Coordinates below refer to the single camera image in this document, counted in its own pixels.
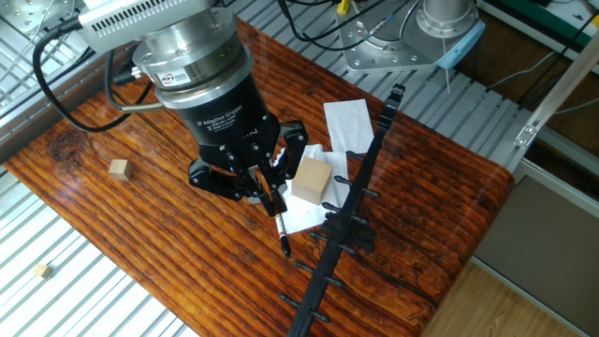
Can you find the yellow connector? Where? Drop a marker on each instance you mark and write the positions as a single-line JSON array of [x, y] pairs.
[[343, 6]]

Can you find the black pen rack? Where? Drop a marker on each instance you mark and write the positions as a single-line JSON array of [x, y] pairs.
[[344, 224]]

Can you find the large wooden cube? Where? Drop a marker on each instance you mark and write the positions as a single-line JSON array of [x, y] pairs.
[[316, 182]]

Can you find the aluminium frame rail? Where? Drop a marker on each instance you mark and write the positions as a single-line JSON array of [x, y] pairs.
[[561, 189]]

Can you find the silver force sensor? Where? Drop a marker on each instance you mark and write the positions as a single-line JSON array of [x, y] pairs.
[[196, 51]]

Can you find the grey metal table rail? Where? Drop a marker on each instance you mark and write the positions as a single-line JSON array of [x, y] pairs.
[[28, 121]]

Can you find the black pen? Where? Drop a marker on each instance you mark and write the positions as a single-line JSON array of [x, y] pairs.
[[281, 229]]

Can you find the crumpled white tissue pile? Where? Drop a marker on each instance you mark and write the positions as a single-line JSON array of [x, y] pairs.
[[304, 215]]

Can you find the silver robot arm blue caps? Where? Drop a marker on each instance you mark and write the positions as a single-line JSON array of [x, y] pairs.
[[461, 47]]

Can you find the spare silver mounting plate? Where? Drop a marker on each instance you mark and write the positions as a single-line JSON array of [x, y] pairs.
[[28, 14]]

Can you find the green topped white desk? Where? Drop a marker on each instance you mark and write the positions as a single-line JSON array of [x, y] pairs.
[[529, 4]]

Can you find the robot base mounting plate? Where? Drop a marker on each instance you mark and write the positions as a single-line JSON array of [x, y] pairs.
[[369, 51]]

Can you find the flat white paper sheet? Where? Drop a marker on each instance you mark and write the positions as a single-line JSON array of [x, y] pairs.
[[348, 126]]

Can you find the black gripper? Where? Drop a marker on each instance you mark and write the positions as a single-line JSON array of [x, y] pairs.
[[224, 126]]

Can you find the tiny wooden cube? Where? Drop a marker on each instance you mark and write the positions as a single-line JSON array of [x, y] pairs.
[[42, 270]]

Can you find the aluminium frame post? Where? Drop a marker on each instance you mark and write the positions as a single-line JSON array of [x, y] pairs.
[[561, 85]]

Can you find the small wooden cube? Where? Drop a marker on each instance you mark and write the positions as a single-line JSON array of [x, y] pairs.
[[120, 170]]

